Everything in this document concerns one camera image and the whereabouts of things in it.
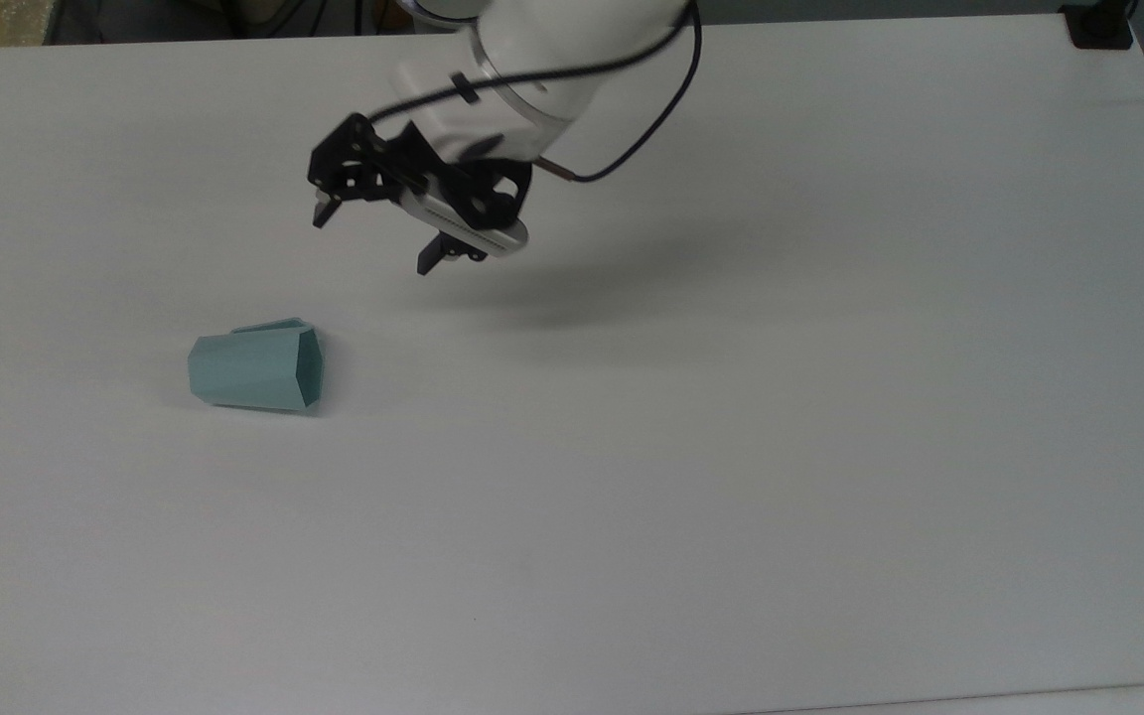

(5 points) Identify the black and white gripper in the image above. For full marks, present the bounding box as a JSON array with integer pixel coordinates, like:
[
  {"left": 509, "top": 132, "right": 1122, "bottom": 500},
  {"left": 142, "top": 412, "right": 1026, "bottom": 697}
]
[{"left": 308, "top": 112, "right": 534, "bottom": 277}]

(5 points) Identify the light teal faceted cup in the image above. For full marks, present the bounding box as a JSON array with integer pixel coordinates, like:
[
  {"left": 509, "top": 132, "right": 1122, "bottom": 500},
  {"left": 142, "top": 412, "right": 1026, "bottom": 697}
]
[{"left": 185, "top": 317, "right": 324, "bottom": 415}]

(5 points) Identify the black camera pole with clamp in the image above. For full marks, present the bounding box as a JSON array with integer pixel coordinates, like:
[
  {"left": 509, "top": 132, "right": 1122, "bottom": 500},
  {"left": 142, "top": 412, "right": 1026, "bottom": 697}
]
[{"left": 1061, "top": 0, "right": 1137, "bottom": 51}]

